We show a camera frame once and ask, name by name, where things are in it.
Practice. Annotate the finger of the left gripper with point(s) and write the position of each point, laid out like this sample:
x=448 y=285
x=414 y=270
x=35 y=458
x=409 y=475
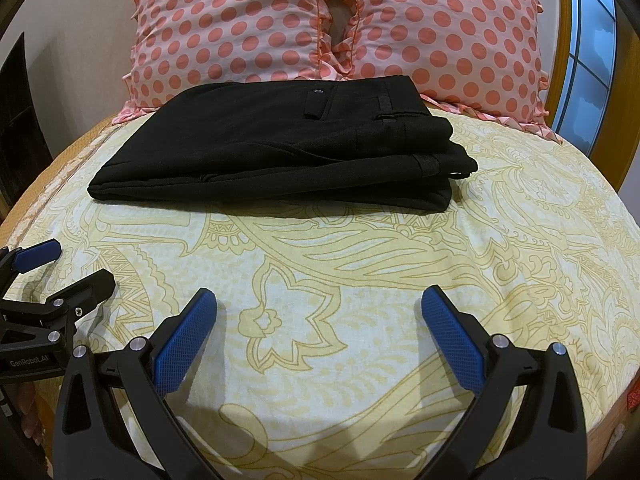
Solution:
x=69 y=305
x=22 y=260

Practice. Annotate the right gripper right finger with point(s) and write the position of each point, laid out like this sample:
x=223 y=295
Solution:
x=548 y=439

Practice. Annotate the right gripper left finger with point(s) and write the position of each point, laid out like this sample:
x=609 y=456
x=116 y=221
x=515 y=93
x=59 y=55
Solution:
x=91 y=440

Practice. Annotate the black pants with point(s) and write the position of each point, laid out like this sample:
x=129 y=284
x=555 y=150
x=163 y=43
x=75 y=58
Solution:
x=370 y=141

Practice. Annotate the dark doorway opening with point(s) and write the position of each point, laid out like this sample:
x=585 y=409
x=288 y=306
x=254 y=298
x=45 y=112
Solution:
x=24 y=150

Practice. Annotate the yellow patterned bed sheet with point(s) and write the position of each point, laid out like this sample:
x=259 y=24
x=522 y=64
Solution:
x=319 y=366

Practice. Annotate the left pink polka-dot pillow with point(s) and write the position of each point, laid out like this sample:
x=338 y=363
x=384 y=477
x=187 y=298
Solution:
x=180 y=44

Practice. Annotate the pink polka-dot pillow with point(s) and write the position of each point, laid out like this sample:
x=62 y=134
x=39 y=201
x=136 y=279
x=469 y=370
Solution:
x=478 y=58
x=180 y=44

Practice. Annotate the right pink polka-dot pillow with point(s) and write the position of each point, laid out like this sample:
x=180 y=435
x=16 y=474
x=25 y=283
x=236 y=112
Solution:
x=478 y=58

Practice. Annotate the wooden window frame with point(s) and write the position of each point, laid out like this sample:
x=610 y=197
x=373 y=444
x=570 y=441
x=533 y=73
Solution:
x=594 y=84

